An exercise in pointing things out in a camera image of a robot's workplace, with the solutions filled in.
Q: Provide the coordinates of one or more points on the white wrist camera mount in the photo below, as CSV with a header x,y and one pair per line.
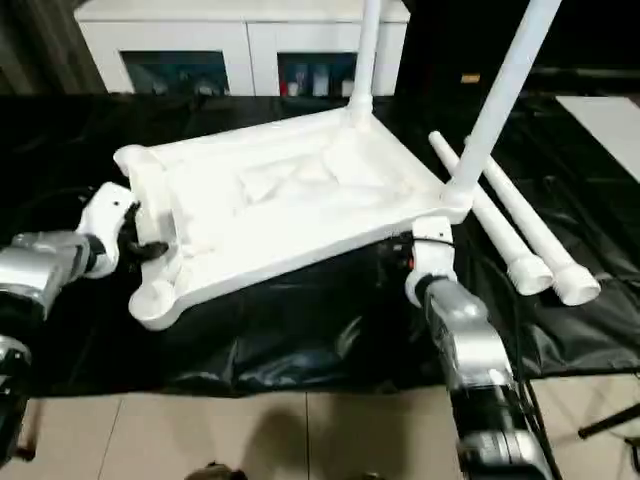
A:
x,y
100,220
432,250

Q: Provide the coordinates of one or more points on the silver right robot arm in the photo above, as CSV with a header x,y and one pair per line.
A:
x,y
465,320

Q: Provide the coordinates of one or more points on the black folding table frame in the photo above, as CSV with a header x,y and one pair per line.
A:
x,y
610,420

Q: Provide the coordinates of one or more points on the white plastic table leg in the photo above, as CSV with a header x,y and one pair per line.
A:
x,y
530,225
500,100
495,225
365,60

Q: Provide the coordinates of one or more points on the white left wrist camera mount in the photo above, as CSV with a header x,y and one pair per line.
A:
x,y
100,220

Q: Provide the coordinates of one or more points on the small white bottle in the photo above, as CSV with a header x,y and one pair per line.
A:
x,y
320,85
294,89
347,88

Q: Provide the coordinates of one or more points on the white plastic table top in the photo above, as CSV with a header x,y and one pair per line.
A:
x,y
275,200

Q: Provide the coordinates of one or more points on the small yellow tag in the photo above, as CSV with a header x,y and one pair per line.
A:
x,y
470,78

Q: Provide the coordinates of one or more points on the small red item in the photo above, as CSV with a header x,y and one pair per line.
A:
x,y
284,88

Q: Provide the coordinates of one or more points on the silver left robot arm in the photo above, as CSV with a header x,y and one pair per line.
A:
x,y
40,260

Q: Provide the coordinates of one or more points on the white flat board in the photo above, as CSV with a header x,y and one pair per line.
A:
x,y
605,130

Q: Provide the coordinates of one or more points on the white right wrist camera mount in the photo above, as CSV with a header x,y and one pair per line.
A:
x,y
432,250

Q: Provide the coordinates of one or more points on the black mat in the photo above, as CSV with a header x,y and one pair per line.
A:
x,y
300,340

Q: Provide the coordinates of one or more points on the grey curtain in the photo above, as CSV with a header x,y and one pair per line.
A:
x,y
45,45

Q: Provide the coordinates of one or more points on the white cabinet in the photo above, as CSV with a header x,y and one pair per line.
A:
x,y
200,30

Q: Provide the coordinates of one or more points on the black side table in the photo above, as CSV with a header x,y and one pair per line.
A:
x,y
585,77

